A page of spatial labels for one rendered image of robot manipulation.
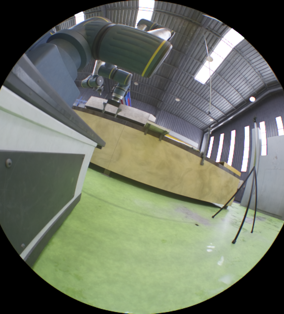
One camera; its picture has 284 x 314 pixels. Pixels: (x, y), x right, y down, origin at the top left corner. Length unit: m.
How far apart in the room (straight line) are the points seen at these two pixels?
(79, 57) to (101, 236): 0.65
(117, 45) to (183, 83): 10.82
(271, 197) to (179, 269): 5.33
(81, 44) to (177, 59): 9.86
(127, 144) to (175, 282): 1.31
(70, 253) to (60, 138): 0.30
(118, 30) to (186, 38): 9.35
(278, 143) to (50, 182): 7.74
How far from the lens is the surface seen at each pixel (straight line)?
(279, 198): 5.55
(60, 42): 0.44
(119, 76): 0.86
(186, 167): 1.49
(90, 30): 0.50
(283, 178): 5.67
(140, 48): 0.40
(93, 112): 1.56
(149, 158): 1.30
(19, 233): 0.20
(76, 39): 0.43
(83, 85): 1.26
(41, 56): 0.31
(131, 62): 0.41
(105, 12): 11.38
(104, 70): 0.90
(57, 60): 0.34
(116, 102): 1.00
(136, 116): 1.42
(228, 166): 2.18
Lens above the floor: 0.31
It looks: 4 degrees up
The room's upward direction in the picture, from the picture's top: 21 degrees clockwise
